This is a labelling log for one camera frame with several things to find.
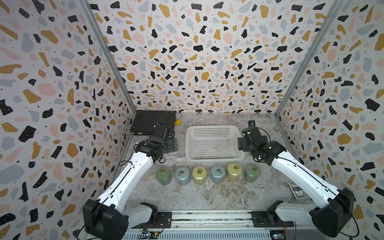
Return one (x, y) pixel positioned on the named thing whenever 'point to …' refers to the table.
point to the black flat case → (144, 121)
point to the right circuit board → (277, 234)
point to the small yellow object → (178, 122)
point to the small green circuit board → (152, 235)
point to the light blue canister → (182, 175)
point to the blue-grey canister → (217, 174)
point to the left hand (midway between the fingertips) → (168, 143)
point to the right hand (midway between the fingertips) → (249, 140)
